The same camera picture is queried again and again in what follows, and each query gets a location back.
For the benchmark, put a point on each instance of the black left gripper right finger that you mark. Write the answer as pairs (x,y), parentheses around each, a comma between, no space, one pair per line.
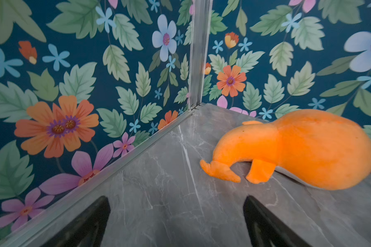
(267,230)

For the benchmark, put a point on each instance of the orange plush toy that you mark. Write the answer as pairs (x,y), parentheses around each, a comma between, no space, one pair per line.
(314,147)

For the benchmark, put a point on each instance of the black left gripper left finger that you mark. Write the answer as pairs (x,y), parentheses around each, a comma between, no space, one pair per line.
(87,229)

